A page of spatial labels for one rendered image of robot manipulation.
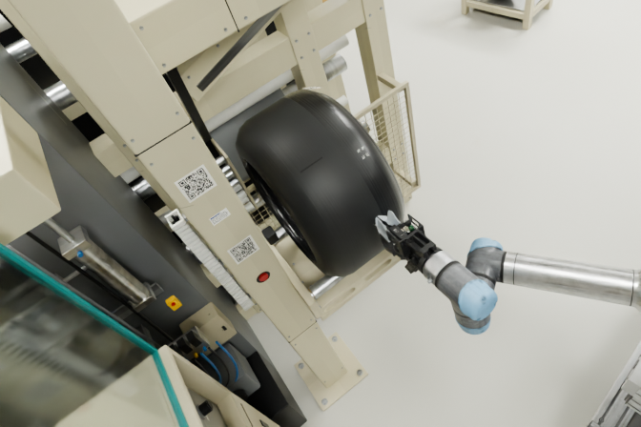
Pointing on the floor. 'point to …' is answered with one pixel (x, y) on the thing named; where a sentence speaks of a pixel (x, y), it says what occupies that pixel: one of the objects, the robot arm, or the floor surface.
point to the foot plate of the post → (326, 396)
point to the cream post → (151, 123)
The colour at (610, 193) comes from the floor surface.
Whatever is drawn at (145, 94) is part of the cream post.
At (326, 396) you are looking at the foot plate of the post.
